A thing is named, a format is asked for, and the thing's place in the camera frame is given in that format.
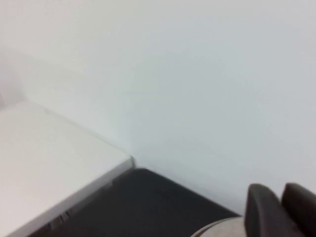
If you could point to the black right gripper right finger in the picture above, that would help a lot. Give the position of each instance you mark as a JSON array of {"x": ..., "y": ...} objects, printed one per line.
[{"x": 301, "y": 212}]

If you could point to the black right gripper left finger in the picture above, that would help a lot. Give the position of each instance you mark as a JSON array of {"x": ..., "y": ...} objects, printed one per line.
[{"x": 264, "y": 212}]

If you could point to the white side table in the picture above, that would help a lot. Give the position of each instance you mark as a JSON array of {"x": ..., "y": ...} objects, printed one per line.
[{"x": 49, "y": 160}]

